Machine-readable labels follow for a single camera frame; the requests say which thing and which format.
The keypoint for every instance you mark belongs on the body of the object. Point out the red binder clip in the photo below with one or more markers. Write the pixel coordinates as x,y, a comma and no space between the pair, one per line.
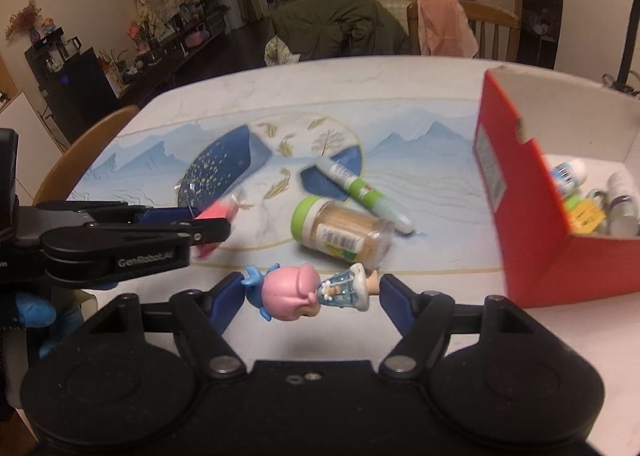
216,213

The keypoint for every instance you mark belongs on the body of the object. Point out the pink-haired doll figurine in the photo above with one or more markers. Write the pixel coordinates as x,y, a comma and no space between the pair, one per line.
290,293

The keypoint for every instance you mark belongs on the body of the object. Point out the yellow small box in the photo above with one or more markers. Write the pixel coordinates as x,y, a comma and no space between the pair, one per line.
587,218

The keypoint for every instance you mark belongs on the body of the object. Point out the toothpick jar with green lid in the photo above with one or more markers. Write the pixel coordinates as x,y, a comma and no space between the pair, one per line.
345,233

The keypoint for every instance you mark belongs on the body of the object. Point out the black desk lamp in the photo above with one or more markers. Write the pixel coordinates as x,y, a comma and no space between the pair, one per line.
627,31

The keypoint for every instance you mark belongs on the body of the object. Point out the wooden chair with slat back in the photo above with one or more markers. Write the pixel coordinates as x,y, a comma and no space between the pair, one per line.
495,31

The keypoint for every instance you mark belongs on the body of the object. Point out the white and blue tube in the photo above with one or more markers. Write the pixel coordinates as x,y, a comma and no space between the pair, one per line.
567,176

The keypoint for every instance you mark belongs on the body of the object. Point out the pink bag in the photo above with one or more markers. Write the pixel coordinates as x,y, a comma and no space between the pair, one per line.
195,38

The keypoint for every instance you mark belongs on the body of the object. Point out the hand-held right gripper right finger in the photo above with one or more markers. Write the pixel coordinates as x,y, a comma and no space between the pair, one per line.
395,301

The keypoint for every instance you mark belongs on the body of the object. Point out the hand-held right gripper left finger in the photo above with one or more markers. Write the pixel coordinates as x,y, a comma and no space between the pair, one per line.
225,301

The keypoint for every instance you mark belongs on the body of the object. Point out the black tall cabinet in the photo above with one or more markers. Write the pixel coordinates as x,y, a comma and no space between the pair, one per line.
75,91

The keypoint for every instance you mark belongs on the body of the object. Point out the mountain print table mat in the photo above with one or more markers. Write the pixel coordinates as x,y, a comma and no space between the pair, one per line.
425,171

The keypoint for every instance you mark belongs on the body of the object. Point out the green jacket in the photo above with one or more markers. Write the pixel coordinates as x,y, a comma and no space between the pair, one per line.
340,28

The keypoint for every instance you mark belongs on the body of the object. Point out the white and green glue pen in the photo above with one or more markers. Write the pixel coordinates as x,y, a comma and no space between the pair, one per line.
365,193

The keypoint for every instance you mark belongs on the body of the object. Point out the red cardboard box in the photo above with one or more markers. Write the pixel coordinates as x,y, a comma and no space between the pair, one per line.
540,271

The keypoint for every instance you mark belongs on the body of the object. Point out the pink cloth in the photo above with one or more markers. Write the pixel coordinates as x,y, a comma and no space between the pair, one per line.
445,26

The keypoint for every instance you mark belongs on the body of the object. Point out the wooden chair with curved back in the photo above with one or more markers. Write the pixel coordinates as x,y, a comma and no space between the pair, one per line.
85,146

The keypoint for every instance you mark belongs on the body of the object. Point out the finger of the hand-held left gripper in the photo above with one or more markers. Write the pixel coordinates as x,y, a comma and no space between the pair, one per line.
125,238
165,216

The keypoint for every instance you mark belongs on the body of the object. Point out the dark low media cabinet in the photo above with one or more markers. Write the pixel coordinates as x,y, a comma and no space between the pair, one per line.
165,56

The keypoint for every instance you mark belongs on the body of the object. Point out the small bottle with silver cap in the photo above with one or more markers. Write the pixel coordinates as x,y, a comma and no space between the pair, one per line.
622,201

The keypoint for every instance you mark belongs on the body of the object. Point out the person's left hand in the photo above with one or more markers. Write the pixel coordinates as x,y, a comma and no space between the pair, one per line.
35,311

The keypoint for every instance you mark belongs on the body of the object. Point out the dried flower vase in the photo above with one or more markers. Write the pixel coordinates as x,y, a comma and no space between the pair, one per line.
27,18

